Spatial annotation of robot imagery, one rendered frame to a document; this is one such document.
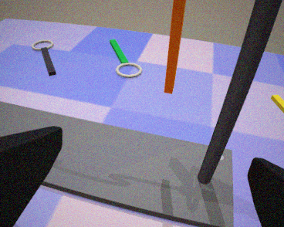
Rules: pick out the grey loop with yellow handle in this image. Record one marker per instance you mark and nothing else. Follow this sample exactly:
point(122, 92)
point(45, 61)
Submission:
point(278, 101)

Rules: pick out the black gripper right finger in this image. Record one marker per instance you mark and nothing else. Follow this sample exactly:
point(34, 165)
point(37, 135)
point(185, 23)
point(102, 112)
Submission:
point(266, 182)

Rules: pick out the orange long bar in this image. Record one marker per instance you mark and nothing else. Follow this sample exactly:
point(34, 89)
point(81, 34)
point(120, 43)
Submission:
point(174, 43)

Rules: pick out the grey loop with green handle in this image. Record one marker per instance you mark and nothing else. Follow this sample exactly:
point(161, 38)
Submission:
point(123, 60)

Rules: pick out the white loop with dark grey handle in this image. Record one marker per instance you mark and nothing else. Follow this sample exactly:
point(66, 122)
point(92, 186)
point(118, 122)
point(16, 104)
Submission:
point(46, 55)

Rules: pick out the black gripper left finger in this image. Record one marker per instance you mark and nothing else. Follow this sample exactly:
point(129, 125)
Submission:
point(25, 160)

